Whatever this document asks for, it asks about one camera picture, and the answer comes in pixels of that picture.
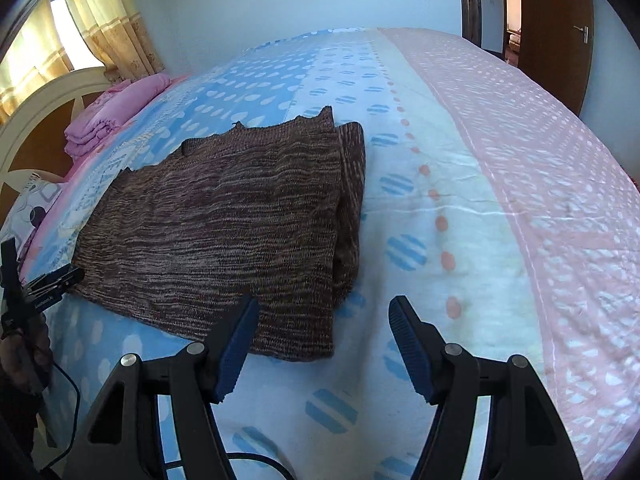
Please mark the window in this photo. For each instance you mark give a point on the window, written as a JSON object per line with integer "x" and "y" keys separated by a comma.
{"x": 62, "y": 30}

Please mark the cream and wood headboard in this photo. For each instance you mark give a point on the cream and wood headboard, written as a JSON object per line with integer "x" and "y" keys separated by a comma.
{"x": 45, "y": 125}

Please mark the sofa in far room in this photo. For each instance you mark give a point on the sofa in far room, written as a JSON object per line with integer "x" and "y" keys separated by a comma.
{"x": 513, "y": 42}

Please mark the sheer yellow curtain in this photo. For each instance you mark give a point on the sheer yellow curtain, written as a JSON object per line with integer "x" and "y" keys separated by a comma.
{"x": 30, "y": 60}

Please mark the printed dotted bedsheet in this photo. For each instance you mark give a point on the printed dotted bedsheet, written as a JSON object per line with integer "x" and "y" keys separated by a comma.
{"x": 475, "y": 185}

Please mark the dark wooden door frame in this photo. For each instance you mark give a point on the dark wooden door frame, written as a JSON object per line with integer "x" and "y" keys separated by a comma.
{"x": 470, "y": 5}

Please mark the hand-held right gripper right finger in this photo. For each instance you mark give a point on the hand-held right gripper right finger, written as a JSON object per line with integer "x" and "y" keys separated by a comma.
{"x": 412, "y": 350}

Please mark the brown knit sweater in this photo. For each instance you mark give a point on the brown knit sweater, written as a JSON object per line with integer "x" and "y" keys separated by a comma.
{"x": 225, "y": 230}

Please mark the patterned beige curtain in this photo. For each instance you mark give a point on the patterned beige curtain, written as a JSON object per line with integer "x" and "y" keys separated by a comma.
{"x": 115, "y": 25}

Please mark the grey patterned pillow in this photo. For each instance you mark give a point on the grey patterned pillow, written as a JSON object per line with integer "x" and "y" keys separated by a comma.
{"x": 25, "y": 215}

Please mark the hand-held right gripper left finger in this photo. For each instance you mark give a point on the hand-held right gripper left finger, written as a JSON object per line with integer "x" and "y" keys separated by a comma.
{"x": 235, "y": 350}

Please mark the brown wooden door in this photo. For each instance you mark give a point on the brown wooden door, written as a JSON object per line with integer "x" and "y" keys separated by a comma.
{"x": 555, "y": 60}

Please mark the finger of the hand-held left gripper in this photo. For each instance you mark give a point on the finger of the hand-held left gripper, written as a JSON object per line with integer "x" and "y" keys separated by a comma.
{"x": 57, "y": 282}

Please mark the folded pink blanket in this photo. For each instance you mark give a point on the folded pink blanket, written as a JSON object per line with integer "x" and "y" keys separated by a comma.
{"x": 120, "y": 110}

